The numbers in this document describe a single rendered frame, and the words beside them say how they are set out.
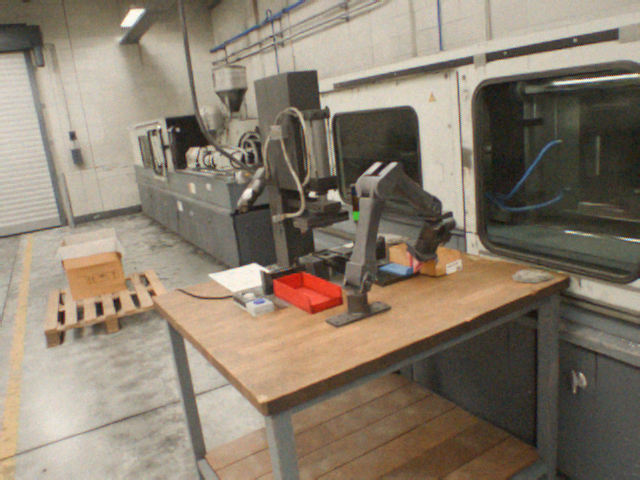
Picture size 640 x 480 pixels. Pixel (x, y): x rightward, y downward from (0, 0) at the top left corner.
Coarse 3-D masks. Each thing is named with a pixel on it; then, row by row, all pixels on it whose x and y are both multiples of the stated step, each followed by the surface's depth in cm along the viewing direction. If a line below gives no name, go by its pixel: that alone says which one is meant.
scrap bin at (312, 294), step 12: (288, 276) 182; (300, 276) 185; (312, 276) 179; (276, 288) 179; (288, 288) 170; (300, 288) 185; (312, 288) 181; (324, 288) 174; (336, 288) 167; (288, 300) 172; (300, 300) 165; (312, 300) 171; (324, 300) 170; (336, 300) 164; (312, 312) 160
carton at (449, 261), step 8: (392, 248) 199; (400, 248) 203; (440, 248) 193; (392, 256) 200; (400, 256) 195; (440, 256) 194; (448, 256) 190; (456, 256) 186; (400, 264) 197; (408, 264) 192; (432, 264) 181; (440, 264) 194; (448, 264) 183; (456, 264) 185; (424, 272) 186; (432, 272) 182; (440, 272) 182; (448, 272) 184
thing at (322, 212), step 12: (324, 192) 187; (288, 204) 205; (300, 204) 197; (312, 204) 189; (324, 204) 185; (336, 204) 186; (300, 216) 190; (312, 216) 187; (324, 216) 186; (336, 216) 188; (348, 216) 191
